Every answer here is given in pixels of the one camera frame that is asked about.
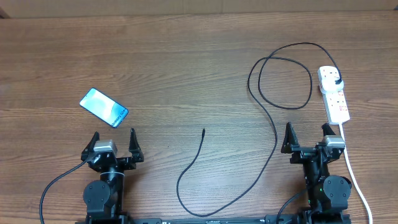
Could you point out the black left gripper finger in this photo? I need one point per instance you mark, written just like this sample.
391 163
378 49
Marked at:
89 148
134 147

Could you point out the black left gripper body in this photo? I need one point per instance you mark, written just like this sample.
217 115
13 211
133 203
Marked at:
124 164

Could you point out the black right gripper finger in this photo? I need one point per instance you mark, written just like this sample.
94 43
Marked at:
327 130
290 143

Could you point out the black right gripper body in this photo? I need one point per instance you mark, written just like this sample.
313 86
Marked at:
302 153

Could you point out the blue-screen Samsung smartphone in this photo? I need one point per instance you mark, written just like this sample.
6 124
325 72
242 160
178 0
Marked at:
104 107

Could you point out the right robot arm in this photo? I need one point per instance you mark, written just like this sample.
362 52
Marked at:
327 194

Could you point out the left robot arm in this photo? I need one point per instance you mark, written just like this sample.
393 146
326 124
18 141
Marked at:
104 197

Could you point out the white USB charger plug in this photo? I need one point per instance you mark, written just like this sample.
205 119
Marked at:
329 85

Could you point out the white power strip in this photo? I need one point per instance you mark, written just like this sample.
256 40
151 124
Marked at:
335 103

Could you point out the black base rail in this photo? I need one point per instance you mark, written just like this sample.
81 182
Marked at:
268 219

